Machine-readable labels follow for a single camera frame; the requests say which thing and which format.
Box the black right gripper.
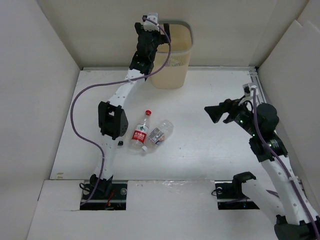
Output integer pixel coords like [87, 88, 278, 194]
[203, 94, 260, 137]

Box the clear bottle silver label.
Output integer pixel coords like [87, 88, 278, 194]
[142, 119, 174, 153]

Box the red label water bottle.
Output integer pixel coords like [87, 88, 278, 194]
[129, 110, 152, 150]

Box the blue label water bottle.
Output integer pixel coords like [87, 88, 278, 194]
[165, 56, 185, 67]

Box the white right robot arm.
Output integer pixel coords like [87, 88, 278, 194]
[204, 99, 320, 240]

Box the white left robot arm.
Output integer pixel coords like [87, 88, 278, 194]
[89, 21, 171, 199]

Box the beige plastic waste bin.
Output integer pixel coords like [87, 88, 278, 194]
[150, 19, 194, 89]

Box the small black cap cola bottle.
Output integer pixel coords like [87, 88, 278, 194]
[117, 141, 124, 147]

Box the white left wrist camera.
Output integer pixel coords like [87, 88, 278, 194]
[142, 12, 160, 32]

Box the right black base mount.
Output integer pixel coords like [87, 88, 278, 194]
[211, 171, 259, 210]

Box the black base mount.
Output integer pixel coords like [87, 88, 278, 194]
[211, 171, 259, 210]
[79, 175, 128, 211]

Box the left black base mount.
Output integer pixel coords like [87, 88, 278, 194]
[79, 175, 128, 211]

